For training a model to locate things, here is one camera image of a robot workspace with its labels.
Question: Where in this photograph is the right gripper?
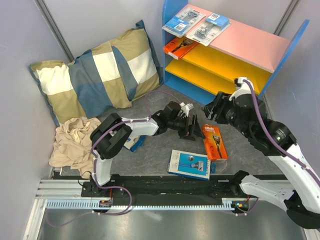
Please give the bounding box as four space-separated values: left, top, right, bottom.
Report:
200 90 252 138

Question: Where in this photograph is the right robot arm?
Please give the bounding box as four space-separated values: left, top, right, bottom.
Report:
202 91 320 230

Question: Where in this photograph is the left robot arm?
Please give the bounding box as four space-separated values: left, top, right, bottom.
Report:
90 101 205 197

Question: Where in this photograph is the checked beige blue pillow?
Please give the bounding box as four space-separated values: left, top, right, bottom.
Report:
28 21 163 126

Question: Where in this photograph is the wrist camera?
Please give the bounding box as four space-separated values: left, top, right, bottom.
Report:
178 102 194 118
229 76 255 101

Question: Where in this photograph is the beige crumpled cloth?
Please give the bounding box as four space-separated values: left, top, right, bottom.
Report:
49 117 101 179

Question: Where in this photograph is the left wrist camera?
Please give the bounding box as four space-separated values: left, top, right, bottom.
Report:
178 102 194 118

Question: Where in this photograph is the clear blister razor pack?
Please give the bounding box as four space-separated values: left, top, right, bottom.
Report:
162 7 206 38
186 12 232 47

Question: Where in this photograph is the orange Gillette Fusion5 box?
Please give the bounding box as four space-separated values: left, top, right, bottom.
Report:
163 36 199 60

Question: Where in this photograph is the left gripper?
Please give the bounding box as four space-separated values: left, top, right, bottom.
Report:
168 114 205 142

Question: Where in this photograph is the slotted cable duct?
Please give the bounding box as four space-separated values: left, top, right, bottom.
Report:
46 198 237 210

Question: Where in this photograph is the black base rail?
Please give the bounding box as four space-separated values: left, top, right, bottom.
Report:
81 174 256 207

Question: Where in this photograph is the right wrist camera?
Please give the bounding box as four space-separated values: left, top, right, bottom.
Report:
229 76 255 101

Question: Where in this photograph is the white blue razor box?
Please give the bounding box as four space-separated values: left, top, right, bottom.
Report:
123 135 146 153

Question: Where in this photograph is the small orange razor box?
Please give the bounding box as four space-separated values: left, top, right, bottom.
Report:
201 124 228 161

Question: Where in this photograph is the blue shelf with coloured boards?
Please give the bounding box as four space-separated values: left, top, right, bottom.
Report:
162 0 311 106

